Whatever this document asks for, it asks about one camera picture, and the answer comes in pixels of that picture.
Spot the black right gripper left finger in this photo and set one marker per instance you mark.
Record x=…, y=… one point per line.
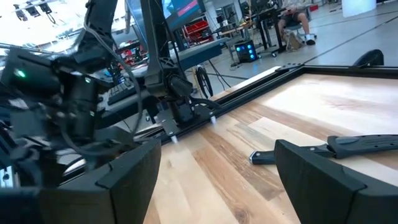
x=118, y=193

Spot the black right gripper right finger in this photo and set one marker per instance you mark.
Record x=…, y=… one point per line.
x=326, y=193

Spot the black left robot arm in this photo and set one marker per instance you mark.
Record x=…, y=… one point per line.
x=155, y=46

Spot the black keyboard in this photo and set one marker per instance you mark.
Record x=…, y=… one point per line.
x=121, y=91

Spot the large desk monitor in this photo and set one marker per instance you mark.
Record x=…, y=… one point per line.
x=180, y=11

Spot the computer tower blue lights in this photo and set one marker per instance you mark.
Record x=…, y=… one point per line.
x=246, y=51

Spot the red storage bins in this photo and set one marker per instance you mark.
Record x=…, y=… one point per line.
x=196, y=31

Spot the person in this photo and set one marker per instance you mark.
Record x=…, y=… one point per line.
x=295, y=21

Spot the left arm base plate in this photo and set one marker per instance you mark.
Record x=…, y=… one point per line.
x=169, y=124

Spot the black aluminium table frame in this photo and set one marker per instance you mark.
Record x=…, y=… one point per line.
x=264, y=84

